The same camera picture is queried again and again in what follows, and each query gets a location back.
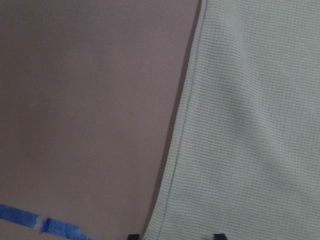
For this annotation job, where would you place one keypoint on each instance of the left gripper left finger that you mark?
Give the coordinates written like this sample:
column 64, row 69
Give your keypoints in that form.
column 135, row 236

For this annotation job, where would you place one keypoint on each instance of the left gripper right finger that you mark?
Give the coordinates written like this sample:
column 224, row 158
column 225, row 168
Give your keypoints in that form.
column 219, row 236

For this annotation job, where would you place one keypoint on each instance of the olive green long-sleeve shirt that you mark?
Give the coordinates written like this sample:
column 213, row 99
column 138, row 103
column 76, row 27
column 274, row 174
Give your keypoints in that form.
column 244, row 158

